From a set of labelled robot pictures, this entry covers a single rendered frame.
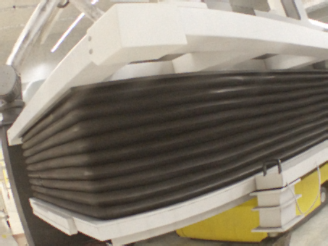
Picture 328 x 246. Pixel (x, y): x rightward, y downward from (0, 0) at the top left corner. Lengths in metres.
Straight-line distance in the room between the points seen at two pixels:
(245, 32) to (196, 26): 0.14
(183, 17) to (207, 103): 0.48
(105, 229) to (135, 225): 0.09
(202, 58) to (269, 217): 0.55
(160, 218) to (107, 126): 0.27
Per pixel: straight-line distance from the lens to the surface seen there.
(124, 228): 0.94
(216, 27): 0.74
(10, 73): 2.10
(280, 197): 1.16
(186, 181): 1.05
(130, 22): 0.62
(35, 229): 2.31
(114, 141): 0.94
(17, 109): 2.35
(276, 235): 1.22
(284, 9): 1.21
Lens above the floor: 0.60
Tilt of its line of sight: 3 degrees up
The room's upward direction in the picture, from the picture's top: 12 degrees counter-clockwise
